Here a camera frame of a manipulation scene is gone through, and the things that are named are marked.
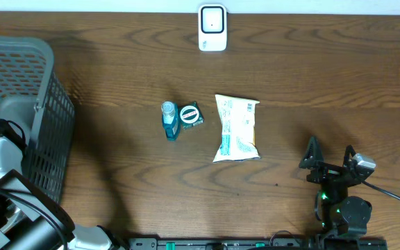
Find teal bottle with clear cap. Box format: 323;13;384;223
161;101;181;141

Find dark grey plastic basket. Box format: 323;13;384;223
0;36;75;202

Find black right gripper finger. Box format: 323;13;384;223
342;145;356;167
299;136;324;169

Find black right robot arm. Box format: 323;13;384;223
299;136;376;249

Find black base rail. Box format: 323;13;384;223
126;237;389;250

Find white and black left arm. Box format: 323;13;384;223
0;119;129;250

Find white barcode scanner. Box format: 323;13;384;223
198;3;228;52

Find white and yellow snack bag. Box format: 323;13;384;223
213;94;260;163

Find green box with round label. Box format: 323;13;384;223
178;101;204;130

